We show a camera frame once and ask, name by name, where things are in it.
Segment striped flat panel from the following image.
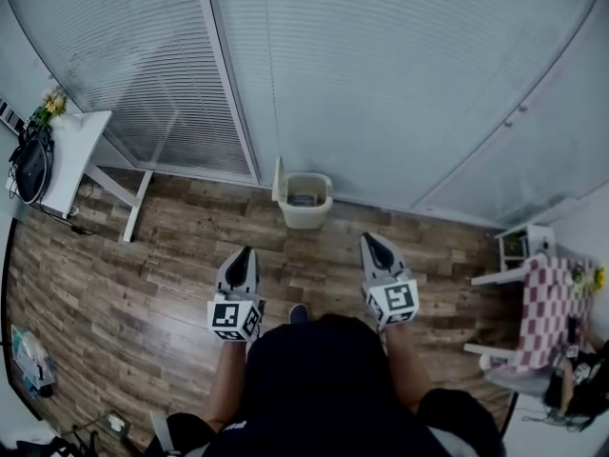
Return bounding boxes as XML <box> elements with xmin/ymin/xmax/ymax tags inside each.
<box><xmin>0</xmin><ymin>94</ymin><xmax>26</xmax><ymax>136</ymax></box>

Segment beige trash bin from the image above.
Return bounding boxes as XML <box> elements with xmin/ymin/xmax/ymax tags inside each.
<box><xmin>277</xmin><ymin>172</ymin><xmax>334</xmax><ymax>230</ymax></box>

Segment person's right forearm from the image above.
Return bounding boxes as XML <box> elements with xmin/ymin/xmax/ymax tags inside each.
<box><xmin>382</xmin><ymin>322</ymin><xmax>435</xmax><ymax>415</ymax></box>

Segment white cabinet doors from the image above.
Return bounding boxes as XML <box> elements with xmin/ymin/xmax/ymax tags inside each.
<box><xmin>418</xmin><ymin>0</ymin><xmax>609</xmax><ymax>228</ymax></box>

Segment beige trash bin lid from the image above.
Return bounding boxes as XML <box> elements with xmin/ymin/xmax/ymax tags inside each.
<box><xmin>271</xmin><ymin>155</ymin><xmax>287</xmax><ymax>204</ymax></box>

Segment black gear with cables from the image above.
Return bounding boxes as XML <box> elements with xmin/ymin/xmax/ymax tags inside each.
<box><xmin>15</xmin><ymin>424</ymin><xmax>101</xmax><ymax>457</ymax></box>

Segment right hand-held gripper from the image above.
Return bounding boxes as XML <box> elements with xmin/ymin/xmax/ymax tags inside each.
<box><xmin>360</xmin><ymin>231</ymin><xmax>421</xmax><ymax>335</ymax></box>

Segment clear plastic bag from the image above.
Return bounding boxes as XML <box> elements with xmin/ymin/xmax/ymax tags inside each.
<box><xmin>9</xmin><ymin>324</ymin><xmax>59</xmax><ymax>398</ymax></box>

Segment person's black clothing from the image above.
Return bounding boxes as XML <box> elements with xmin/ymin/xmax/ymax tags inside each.
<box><xmin>145</xmin><ymin>312</ymin><xmax>506</xmax><ymax>457</ymax></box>

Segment white window blind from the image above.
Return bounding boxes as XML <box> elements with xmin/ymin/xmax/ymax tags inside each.
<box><xmin>208</xmin><ymin>0</ymin><xmax>606</xmax><ymax>211</ymax></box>
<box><xmin>3</xmin><ymin>0</ymin><xmax>261</xmax><ymax>178</ymax></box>

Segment small yellow flower bunch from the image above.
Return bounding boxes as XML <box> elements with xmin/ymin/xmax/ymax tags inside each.
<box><xmin>569</xmin><ymin>263</ymin><xmax>608</xmax><ymax>295</ymax></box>

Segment white low shelf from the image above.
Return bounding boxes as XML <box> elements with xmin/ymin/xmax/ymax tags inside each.
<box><xmin>470</xmin><ymin>223</ymin><xmax>556</xmax><ymax>288</ymax></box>

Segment white desk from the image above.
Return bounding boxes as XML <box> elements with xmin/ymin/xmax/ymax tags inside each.
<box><xmin>36</xmin><ymin>109</ymin><xmax>154</xmax><ymax>244</ymax></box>

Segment pile of black equipment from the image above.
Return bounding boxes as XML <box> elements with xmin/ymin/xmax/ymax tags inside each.
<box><xmin>541</xmin><ymin>315</ymin><xmax>609</xmax><ymax>433</ymax></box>

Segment black cable on floor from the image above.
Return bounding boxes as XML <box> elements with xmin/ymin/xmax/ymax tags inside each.
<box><xmin>41</xmin><ymin>182</ymin><xmax>97</xmax><ymax>237</ymax></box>

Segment yellow flowers in white vase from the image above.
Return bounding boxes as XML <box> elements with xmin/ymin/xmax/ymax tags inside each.
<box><xmin>29</xmin><ymin>87</ymin><xmax>81</xmax><ymax>130</ymax></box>

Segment person's left forearm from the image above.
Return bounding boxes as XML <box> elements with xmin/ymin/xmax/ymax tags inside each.
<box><xmin>203</xmin><ymin>338</ymin><xmax>250</xmax><ymax>433</ymax></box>

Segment pink checkered tablecloth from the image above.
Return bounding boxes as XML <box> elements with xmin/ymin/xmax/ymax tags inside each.
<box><xmin>515</xmin><ymin>253</ymin><xmax>599</xmax><ymax>369</ymax></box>

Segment grey shoulder strap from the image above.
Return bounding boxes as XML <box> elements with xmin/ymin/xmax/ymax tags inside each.
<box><xmin>150</xmin><ymin>408</ymin><xmax>184</xmax><ymax>457</ymax></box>

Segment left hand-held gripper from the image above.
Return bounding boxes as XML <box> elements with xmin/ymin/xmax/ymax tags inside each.
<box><xmin>206</xmin><ymin>247</ymin><xmax>266</xmax><ymax>348</ymax></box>

